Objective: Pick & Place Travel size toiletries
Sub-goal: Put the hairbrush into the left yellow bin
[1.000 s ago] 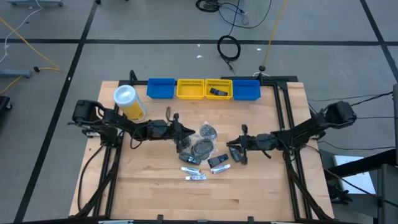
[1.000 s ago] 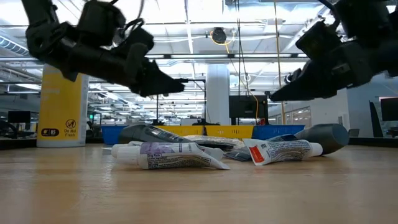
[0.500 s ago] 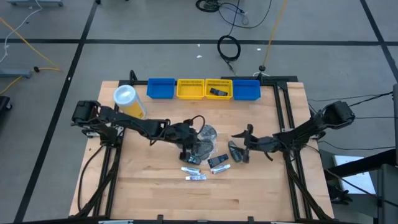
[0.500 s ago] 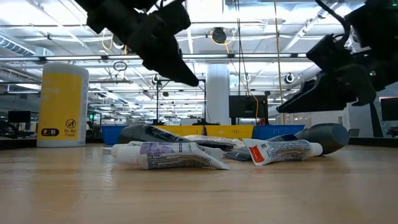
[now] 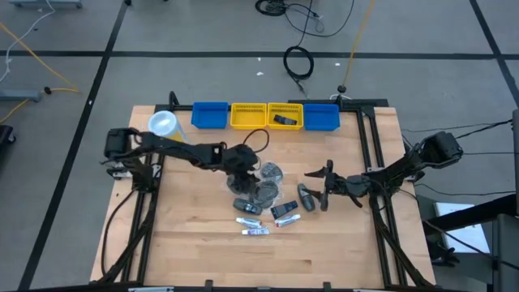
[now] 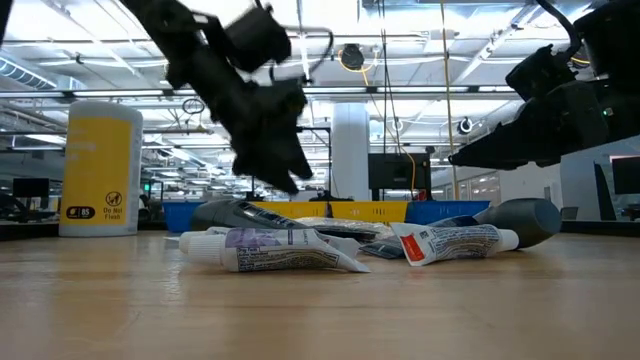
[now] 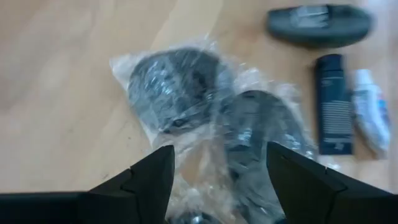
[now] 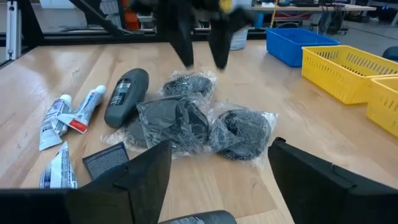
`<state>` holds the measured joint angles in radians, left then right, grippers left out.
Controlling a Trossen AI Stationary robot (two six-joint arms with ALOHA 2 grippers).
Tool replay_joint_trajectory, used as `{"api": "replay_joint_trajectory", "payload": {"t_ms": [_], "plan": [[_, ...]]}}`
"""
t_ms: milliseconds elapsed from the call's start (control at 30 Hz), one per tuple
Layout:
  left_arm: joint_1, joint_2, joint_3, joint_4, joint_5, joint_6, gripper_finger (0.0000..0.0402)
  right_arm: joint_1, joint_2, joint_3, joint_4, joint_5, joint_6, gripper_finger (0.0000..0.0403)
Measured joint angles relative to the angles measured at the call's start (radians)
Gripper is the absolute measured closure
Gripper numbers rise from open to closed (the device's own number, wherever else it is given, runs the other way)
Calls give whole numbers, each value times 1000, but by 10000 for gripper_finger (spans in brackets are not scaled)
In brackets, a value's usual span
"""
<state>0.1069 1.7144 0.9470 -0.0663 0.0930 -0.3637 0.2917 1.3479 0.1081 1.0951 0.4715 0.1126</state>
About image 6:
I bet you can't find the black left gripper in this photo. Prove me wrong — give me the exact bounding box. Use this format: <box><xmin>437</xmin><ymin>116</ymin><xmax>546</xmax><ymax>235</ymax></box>
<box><xmin>163</xmin><ymin>28</ymin><xmax>315</xmax><ymax>197</ymax></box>

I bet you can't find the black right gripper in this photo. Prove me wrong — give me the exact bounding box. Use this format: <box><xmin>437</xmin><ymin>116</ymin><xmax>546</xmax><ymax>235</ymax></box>
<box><xmin>448</xmin><ymin>81</ymin><xmax>611</xmax><ymax>170</ymax></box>

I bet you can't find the dark grey toiletry tube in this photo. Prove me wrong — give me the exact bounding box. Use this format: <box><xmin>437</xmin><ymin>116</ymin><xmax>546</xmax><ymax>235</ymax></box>
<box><xmin>472</xmin><ymin>197</ymin><xmax>563</xmax><ymax>250</ymax></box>
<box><xmin>189</xmin><ymin>199</ymin><xmax>311</xmax><ymax>232</ymax></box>

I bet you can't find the black toiletry sachet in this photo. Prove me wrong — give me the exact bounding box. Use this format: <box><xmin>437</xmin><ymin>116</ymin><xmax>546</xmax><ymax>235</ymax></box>
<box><xmin>358</xmin><ymin>235</ymin><xmax>407</xmax><ymax>261</ymax></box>
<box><xmin>427</xmin><ymin>214</ymin><xmax>481</xmax><ymax>229</ymax></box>

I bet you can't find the bagged round dark toiletry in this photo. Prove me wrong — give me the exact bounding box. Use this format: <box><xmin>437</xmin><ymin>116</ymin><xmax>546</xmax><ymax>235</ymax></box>
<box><xmin>294</xmin><ymin>216</ymin><xmax>396</xmax><ymax>242</ymax></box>

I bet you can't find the white toothpaste tube purple print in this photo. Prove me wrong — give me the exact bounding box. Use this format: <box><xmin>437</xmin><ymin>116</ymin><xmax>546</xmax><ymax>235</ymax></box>
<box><xmin>178</xmin><ymin>227</ymin><xmax>372</xmax><ymax>274</ymax></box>

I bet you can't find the black pole stand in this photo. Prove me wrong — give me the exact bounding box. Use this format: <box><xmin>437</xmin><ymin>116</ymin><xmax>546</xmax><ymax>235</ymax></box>
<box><xmin>294</xmin><ymin>125</ymin><xmax>354</xmax><ymax>203</ymax></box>

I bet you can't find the yellow plastic basket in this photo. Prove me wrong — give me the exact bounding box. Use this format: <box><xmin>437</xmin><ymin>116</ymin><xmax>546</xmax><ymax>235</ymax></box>
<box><xmin>253</xmin><ymin>200</ymin><xmax>329</xmax><ymax>221</ymax></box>
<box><xmin>329</xmin><ymin>200</ymin><xmax>410</xmax><ymax>224</ymax></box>

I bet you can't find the blue plastic basket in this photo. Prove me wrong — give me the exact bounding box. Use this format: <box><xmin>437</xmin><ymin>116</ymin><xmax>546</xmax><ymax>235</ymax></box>
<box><xmin>404</xmin><ymin>200</ymin><xmax>492</xmax><ymax>226</ymax></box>
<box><xmin>162</xmin><ymin>200</ymin><xmax>207</xmax><ymax>234</ymax></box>

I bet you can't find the white round pillar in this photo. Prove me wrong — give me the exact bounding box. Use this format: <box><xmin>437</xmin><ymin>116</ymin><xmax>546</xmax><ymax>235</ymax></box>
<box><xmin>331</xmin><ymin>102</ymin><xmax>372</xmax><ymax>202</ymax></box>

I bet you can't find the black screen on stand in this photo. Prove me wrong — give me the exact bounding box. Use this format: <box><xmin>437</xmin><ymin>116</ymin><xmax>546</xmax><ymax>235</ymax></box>
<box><xmin>367</xmin><ymin>152</ymin><xmax>433</xmax><ymax>202</ymax></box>

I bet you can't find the dark monitor red edge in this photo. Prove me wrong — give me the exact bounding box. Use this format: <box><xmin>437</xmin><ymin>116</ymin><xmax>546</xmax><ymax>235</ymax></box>
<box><xmin>610</xmin><ymin>155</ymin><xmax>640</xmax><ymax>196</ymax></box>

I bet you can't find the yellow white wipes canister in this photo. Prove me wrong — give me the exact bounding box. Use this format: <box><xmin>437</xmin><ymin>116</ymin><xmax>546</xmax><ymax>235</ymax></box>
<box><xmin>58</xmin><ymin>100</ymin><xmax>145</xmax><ymax>238</ymax></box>

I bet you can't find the small dark desk monitor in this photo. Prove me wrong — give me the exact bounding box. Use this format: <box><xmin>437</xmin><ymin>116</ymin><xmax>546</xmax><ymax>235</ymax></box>
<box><xmin>12</xmin><ymin>177</ymin><xmax>51</xmax><ymax>200</ymax></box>

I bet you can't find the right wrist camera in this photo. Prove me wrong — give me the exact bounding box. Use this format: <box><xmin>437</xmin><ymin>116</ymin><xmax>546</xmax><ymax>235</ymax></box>
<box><xmin>504</xmin><ymin>43</ymin><xmax>579</xmax><ymax>103</ymax></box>

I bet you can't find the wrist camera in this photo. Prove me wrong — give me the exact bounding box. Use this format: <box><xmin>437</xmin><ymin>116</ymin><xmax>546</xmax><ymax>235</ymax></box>
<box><xmin>504</xmin><ymin>43</ymin><xmax>579</xmax><ymax>103</ymax></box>
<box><xmin>223</xmin><ymin>3</ymin><xmax>293</xmax><ymax>74</ymax></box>

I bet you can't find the black ceiling cable reel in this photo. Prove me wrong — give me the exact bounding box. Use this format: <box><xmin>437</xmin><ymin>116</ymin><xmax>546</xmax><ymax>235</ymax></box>
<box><xmin>341</xmin><ymin>43</ymin><xmax>366</xmax><ymax>71</ymax></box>

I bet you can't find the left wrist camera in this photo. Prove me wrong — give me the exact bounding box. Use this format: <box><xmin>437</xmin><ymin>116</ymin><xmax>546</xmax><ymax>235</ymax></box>
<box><xmin>223</xmin><ymin>3</ymin><xmax>293</xmax><ymax>74</ymax></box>

